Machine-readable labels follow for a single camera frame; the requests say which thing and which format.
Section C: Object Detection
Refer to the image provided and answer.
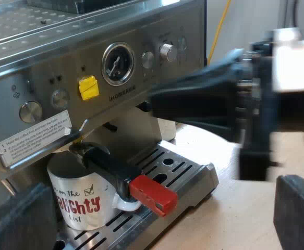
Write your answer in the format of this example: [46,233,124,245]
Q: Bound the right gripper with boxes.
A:
[147,41,286,182]

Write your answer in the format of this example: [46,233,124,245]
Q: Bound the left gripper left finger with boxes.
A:
[0,182,58,250]

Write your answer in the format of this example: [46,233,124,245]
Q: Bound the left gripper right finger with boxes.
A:
[272,174,304,250]

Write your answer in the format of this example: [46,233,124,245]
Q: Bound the white mug with red print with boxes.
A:
[46,153,142,231]

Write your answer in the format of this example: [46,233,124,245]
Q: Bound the steel espresso machine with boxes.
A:
[0,0,220,250]

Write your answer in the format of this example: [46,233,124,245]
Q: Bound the clear bean box dark lid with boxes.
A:
[26,0,181,14]

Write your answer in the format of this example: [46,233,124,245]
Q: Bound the yellow cable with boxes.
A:
[209,0,232,65]

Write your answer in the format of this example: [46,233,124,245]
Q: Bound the filter holder with red-ended handle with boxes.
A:
[68,142,178,217]

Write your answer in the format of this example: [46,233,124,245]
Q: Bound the black cable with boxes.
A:
[291,0,299,28]

